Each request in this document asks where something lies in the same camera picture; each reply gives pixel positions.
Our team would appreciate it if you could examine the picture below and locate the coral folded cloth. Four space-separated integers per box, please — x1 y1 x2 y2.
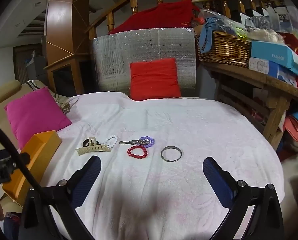
284 115 298 143

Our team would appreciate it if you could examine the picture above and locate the white bead bracelet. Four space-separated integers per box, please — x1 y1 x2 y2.
104 135 119 150

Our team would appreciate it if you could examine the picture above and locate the red pillow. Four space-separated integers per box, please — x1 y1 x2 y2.
129 58 182 101

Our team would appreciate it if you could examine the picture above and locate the white patterned box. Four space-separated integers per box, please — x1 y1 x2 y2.
249 57 279 77

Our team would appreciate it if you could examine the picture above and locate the blue cloth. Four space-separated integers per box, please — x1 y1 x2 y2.
199 17 229 53

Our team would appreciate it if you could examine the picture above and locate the wicker basket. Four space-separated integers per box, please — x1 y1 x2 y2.
197 31 252 68

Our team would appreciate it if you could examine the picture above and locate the wooden cabinet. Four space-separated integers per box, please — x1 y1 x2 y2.
43 0 92 95

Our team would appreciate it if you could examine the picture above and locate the blue shoebox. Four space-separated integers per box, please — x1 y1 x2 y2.
250 41 298 75

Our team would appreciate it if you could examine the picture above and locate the white towel blanket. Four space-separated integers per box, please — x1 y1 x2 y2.
41 91 285 240

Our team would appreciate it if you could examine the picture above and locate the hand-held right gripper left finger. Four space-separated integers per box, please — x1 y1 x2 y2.
23 155 102 240

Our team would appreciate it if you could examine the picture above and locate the yellow wooden box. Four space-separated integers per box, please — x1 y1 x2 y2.
2 130 62 207

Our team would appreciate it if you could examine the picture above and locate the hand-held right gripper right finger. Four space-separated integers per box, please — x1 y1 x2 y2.
202 157 285 240

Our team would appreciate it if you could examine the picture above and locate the beige sofa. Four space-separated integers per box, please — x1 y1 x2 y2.
0 80 52 153

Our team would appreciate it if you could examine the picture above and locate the purple hair tie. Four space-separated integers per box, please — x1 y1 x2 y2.
139 136 155 147

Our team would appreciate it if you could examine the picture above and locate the metal bangle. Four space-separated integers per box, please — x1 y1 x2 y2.
160 146 183 162

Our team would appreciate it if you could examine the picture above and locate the red cloth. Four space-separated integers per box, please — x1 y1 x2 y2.
108 0 197 34

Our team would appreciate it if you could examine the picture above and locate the red bead bracelet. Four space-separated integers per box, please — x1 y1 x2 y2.
127 145 148 159

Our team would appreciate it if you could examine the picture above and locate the pink pillow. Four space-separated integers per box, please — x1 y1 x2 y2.
4 87 72 150

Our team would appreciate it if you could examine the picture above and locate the black cable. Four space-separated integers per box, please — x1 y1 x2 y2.
0 119 43 193

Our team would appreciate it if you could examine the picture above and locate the wooden table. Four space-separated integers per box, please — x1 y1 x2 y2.
201 62 298 150

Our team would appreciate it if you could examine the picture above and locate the metal hair clip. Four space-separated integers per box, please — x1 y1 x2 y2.
119 139 149 147

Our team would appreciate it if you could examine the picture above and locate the silver foil insulation panel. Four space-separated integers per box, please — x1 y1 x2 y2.
91 27 197 98

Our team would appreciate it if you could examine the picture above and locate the beige hair claw clip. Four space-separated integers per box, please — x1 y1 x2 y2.
75 137 111 155

